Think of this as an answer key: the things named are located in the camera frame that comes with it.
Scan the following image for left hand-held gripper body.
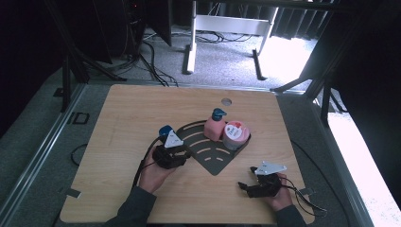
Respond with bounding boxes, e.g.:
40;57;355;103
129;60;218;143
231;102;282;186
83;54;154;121
152;130;192;170

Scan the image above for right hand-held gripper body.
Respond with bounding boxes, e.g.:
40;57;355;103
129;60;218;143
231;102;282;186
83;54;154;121
247;161;288;200

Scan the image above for white shampoo bottle blue cap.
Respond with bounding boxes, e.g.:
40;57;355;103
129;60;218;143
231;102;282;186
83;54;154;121
158;125;178;148

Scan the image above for black slotted corner shelf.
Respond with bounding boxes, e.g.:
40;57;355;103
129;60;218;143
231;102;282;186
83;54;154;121
175;119;253;177

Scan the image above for pink lidded cream jar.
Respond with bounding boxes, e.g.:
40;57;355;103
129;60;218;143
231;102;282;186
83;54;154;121
222;120;252;151

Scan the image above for pink pump bottle blue top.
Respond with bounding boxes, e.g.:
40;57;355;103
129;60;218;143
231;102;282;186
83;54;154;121
203;108;228;143

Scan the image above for person's right hand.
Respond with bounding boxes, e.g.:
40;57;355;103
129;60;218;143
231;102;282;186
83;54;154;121
264;182;294;213

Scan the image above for person's left hand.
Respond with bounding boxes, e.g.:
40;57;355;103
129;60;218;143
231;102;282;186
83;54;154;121
138;147;178;194

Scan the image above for black metal stand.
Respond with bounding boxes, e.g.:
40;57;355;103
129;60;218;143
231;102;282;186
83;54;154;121
270;61;348;127
44;0;128;114

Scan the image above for black computer tower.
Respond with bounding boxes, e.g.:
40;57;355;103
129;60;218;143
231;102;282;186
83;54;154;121
94;0;147;62

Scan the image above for dark curtain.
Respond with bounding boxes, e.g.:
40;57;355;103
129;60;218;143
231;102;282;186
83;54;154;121
270;6;332;42

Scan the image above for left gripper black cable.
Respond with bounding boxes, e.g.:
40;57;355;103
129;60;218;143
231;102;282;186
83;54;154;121
131;135;166;190

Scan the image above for right gripper cable bundle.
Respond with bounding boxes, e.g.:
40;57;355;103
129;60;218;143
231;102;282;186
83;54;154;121
279;175;329;218

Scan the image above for thin black floor cable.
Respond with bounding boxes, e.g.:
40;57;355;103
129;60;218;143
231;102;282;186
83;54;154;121
289;140;352;227

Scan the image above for black cable loop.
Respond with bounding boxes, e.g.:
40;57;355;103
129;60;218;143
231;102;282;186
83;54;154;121
70;143;89;166

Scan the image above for black floor cables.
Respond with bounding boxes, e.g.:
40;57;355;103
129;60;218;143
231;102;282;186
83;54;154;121
138;41;180;88

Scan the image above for black rectangular floor frame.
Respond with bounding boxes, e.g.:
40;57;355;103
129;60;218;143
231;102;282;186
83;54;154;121
66;111;91;125

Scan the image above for cable bundle under desk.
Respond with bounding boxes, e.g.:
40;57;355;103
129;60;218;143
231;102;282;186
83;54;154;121
143;29;254;45

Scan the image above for white desk frame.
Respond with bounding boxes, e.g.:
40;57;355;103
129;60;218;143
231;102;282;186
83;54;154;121
182;0;280;81

